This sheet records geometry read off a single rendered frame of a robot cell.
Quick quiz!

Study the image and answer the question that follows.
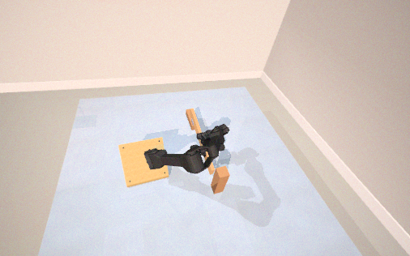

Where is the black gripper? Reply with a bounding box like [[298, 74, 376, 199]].
[[190, 138, 225, 157]]

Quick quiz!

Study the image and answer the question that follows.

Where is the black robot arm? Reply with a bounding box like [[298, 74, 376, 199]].
[[144, 124, 229, 174]]

